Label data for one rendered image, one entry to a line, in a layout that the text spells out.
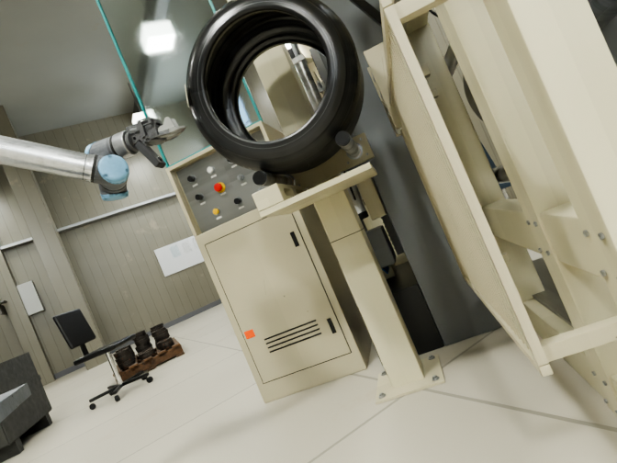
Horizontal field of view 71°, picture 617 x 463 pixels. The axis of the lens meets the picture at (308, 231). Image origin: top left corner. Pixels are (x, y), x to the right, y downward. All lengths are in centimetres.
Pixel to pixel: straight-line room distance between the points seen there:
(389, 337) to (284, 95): 101
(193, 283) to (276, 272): 944
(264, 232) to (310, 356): 63
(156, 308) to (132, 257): 137
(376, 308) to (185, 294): 992
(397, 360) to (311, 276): 58
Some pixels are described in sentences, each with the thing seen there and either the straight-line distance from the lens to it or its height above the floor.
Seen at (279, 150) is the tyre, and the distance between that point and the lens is 132.
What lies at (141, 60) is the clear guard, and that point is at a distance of 247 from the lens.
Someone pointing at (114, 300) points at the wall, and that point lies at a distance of 1130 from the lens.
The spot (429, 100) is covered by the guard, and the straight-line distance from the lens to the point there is 79.
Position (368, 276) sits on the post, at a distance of 167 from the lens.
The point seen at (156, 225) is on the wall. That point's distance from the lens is 1157.
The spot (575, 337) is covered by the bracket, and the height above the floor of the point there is 34.
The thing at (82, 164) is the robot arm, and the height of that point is 116.
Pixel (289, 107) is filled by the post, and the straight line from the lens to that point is 173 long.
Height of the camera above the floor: 67
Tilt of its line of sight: 1 degrees up
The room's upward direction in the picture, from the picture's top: 23 degrees counter-clockwise
